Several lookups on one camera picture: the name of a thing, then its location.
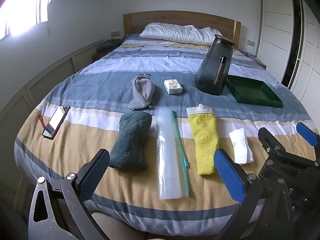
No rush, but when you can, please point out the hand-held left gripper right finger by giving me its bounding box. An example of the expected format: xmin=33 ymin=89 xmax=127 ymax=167
xmin=214 ymin=149 xmax=294 ymax=240

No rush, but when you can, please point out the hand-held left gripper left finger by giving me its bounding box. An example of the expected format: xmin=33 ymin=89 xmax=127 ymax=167
xmin=28 ymin=149 xmax=110 ymax=240

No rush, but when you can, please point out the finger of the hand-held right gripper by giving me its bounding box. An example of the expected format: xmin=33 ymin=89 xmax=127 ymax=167
xmin=296 ymin=122 xmax=320 ymax=155
xmin=257 ymin=127 xmax=320 ymax=180

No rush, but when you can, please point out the white paper tissue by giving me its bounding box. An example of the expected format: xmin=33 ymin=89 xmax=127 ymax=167
xmin=229 ymin=127 xmax=254 ymax=165

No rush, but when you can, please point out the yellow towel with white hem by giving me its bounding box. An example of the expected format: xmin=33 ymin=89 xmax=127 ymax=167
xmin=186 ymin=104 xmax=220 ymax=176

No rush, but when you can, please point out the dark teal towel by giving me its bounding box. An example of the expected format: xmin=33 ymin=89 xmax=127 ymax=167
xmin=108 ymin=112 xmax=152 ymax=171

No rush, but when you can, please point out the dark green tray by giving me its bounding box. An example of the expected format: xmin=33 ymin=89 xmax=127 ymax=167
xmin=226 ymin=74 xmax=284 ymax=108

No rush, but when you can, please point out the clear zip bag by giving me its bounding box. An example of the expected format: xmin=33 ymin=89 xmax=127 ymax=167
xmin=154 ymin=107 xmax=190 ymax=200

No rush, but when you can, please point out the grey fabric pouch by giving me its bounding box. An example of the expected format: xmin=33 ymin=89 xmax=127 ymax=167
xmin=128 ymin=74 xmax=155 ymax=110

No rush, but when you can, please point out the small white box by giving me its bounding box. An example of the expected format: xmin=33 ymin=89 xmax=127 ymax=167
xmin=164 ymin=79 xmax=182 ymax=95

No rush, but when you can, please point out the striped bed blanket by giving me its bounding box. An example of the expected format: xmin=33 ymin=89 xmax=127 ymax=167
xmin=14 ymin=34 xmax=310 ymax=233

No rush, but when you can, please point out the dark glass pitcher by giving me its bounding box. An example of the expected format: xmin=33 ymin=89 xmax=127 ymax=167
xmin=195 ymin=34 xmax=235 ymax=96

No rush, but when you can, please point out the white low cabinet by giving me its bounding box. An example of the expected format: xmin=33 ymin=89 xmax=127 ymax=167
xmin=0 ymin=40 xmax=104 ymax=143

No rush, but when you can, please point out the white wardrobe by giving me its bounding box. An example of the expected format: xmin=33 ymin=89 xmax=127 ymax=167
xmin=257 ymin=0 xmax=320 ymax=115

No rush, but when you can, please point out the dark cloth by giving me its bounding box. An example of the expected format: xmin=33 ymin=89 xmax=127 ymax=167
xmin=100 ymin=39 xmax=123 ymax=53

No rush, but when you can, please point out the white pillow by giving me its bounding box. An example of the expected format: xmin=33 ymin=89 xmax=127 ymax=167
xmin=139 ymin=22 xmax=224 ymax=47

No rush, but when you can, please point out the wooden headboard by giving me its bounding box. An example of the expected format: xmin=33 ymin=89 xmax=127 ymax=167
xmin=123 ymin=10 xmax=241 ymax=50

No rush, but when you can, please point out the window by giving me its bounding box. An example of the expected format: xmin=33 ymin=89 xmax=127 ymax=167
xmin=0 ymin=0 xmax=68 ymax=40

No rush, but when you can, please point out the smartphone with red strap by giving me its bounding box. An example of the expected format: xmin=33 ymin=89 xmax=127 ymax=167
xmin=38 ymin=106 xmax=71 ymax=139

